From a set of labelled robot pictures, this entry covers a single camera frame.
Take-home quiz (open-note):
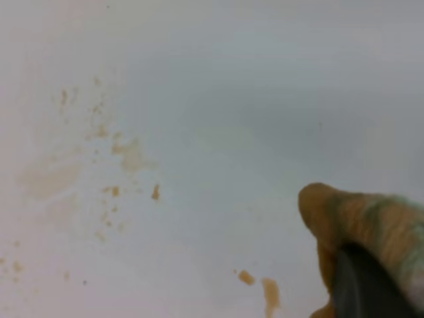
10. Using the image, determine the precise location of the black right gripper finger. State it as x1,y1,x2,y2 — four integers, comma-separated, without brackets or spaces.
331,244,422,318

